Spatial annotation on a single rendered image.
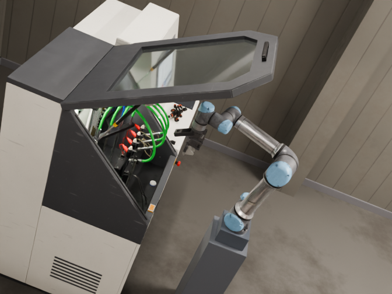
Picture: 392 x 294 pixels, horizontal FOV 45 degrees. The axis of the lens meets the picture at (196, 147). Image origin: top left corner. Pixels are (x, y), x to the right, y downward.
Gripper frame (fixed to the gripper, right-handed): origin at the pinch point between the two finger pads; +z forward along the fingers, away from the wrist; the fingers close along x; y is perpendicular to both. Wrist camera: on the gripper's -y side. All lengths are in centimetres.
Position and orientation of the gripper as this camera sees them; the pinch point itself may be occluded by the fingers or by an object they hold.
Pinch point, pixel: (183, 153)
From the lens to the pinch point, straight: 265.9
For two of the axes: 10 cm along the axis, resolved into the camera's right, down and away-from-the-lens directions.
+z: -3.2, 7.4, 5.9
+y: 9.2, 3.9, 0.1
